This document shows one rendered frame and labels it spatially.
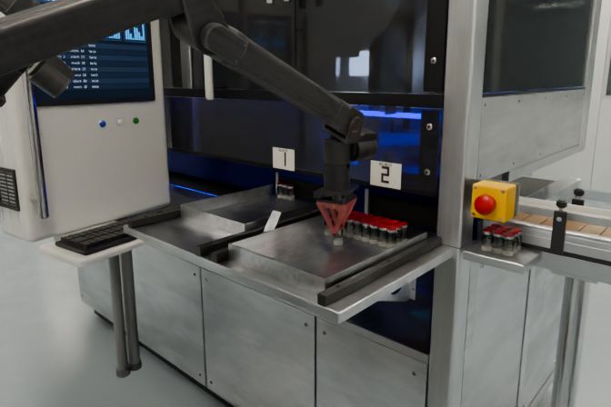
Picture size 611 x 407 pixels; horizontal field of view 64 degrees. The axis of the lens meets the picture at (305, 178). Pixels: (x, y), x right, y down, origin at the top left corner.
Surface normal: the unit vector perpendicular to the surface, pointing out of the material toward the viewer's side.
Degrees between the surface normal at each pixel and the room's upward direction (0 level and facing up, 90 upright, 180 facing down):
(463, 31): 90
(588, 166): 90
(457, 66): 90
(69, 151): 90
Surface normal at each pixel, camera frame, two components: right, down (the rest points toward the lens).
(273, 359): -0.67, 0.15
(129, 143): 0.83, 0.11
